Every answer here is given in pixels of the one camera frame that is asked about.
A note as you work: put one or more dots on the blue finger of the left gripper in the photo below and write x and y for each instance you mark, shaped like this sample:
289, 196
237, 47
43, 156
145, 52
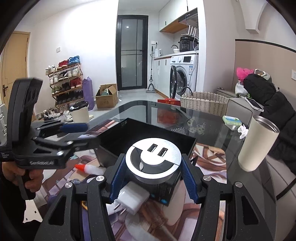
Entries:
82, 144
73, 128

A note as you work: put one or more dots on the pink plush toy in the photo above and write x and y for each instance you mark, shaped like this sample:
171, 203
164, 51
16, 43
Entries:
242, 73

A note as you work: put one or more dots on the white washing machine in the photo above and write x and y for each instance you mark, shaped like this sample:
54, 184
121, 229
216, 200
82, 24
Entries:
183, 74

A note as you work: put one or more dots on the floor mop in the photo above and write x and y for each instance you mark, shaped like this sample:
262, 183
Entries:
151, 88

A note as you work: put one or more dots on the wooden entrance door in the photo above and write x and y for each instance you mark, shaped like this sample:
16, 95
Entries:
14, 62

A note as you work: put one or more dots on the purple rolled yoga mat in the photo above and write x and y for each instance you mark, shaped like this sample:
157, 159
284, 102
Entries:
88, 92

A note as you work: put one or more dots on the cream steel travel tumbler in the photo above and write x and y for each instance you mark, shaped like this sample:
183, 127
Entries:
261, 136

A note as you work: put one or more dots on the beige trash bin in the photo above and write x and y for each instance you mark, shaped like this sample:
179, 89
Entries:
79, 112

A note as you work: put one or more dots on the wooden shoe rack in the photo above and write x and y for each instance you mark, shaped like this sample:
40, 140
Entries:
65, 82

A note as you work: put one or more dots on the black open cardboard box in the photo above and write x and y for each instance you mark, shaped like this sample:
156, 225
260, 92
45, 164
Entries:
117, 137

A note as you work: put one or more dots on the brown cardboard box on floor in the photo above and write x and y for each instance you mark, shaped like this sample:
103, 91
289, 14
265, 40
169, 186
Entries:
107, 96

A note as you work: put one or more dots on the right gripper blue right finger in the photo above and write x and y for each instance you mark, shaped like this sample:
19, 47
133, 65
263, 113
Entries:
190, 177

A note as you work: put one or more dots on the red flat box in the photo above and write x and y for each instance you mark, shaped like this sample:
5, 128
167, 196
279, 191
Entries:
170, 101

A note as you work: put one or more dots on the smartphone on sofa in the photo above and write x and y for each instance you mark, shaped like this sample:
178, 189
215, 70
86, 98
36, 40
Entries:
254, 104

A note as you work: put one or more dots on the white glue bottle red cap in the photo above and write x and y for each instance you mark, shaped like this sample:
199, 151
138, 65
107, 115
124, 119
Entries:
90, 169

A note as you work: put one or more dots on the white power adapter plug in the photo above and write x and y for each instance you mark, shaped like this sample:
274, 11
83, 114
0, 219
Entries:
131, 197

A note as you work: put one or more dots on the black framed glass door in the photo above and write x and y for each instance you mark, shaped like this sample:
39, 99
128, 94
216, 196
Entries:
131, 51

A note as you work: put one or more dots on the anime printed desk mat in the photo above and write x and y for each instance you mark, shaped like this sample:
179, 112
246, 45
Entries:
154, 221

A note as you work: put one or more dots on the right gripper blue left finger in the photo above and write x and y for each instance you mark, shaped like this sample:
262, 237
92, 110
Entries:
117, 177

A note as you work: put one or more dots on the white wicker basket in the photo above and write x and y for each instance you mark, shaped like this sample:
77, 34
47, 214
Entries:
206, 102

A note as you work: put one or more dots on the green white wipes pack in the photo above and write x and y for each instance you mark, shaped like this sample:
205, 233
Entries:
231, 122

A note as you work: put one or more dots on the small black product box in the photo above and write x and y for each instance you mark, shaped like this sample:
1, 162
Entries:
163, 193

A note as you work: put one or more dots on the black jacket on sofa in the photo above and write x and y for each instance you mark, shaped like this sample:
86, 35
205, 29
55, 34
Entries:
279, 111

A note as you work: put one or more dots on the round silver USB hub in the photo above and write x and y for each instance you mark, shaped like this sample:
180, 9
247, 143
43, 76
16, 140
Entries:
153, 160

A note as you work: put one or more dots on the black rice cooker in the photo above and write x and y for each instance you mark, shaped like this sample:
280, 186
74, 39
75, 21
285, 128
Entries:
188, 43

